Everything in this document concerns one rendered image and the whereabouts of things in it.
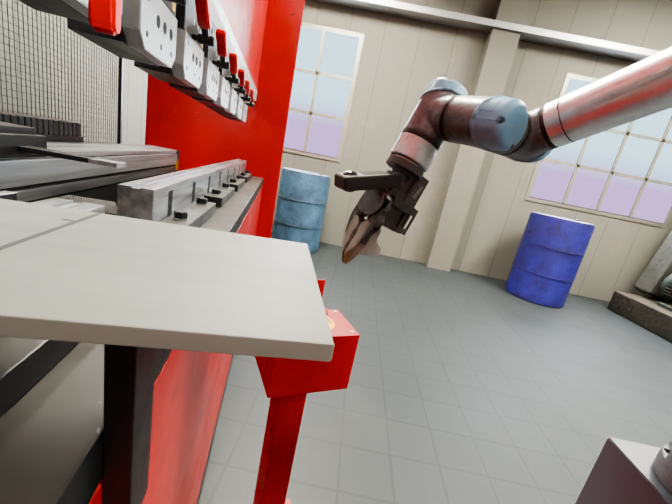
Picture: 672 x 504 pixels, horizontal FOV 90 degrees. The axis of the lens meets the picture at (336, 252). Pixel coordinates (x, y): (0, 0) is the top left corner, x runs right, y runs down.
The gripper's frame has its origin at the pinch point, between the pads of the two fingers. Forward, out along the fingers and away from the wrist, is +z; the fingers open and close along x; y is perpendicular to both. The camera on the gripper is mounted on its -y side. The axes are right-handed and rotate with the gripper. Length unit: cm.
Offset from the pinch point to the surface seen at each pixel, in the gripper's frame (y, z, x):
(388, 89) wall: 145, -164, 328
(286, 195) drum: 88, 3, 304
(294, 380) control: 0.6, 23.7, -5.3
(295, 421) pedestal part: 11.0, 37.4, 1.4
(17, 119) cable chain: -63, 11, 56
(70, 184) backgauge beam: -48, 19, 47
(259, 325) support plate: -26.4, 0.5, -38.5
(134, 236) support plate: -32.4, 2.8, -24.9
